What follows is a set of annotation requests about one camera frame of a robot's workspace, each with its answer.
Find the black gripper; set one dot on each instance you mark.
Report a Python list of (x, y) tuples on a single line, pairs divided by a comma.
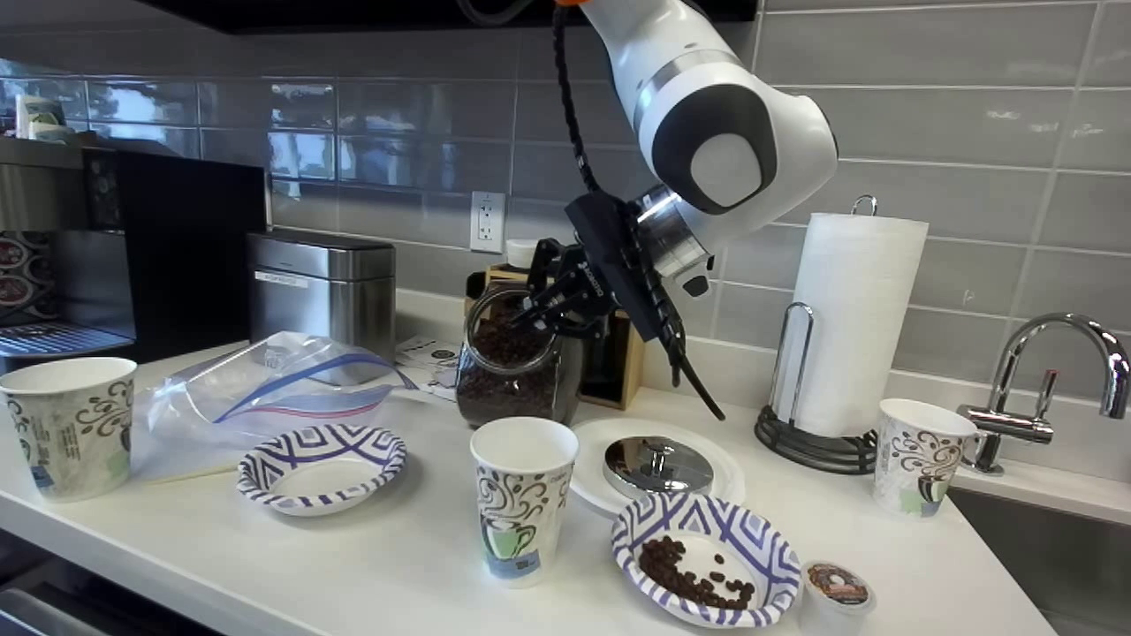
[(561, 287)]

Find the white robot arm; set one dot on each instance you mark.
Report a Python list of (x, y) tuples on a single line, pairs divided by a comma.
[(718, 148)]

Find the glass jar of coffee beans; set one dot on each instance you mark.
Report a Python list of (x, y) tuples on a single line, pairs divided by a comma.
[(515, 369)]

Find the middle patterned paper cup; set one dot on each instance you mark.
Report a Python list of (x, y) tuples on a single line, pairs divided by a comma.
[(524, 468)]

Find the patterned paper cup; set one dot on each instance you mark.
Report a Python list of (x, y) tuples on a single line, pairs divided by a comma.
[(70, 421), (915, 455), (524, 468)]

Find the paper bowl with coffee beans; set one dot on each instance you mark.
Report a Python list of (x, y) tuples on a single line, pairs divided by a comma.
[(705, 560)]

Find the far patterned paper cup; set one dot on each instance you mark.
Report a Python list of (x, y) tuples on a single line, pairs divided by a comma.
[(915, 455)]

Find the black coffee machine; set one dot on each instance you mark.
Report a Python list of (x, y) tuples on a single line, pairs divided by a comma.
[(121, 251)]

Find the near patterned paper cup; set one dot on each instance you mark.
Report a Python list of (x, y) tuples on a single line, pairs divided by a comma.
[(70, 421)]

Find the white jar lid with knob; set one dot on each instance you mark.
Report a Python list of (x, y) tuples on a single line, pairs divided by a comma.
[(628, 457)]

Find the white paper towel roll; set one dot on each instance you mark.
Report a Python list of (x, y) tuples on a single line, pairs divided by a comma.
[(837, 336)]

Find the stainless steel countertop bin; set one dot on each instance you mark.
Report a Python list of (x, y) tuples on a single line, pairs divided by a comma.
[(333, 287)]

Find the empty blue patterned paper bowl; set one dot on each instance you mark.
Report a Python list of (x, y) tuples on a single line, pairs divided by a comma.
[(321, 468)]

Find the chrome kitchen faucet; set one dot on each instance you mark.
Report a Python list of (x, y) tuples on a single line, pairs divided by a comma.
[(998, 421)]

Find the clear zip plastic bag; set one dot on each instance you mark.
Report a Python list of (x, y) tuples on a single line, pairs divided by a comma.
[(267, 386)]

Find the white wall power outlet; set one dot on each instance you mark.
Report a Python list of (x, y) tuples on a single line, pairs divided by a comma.
[(484, 221)]

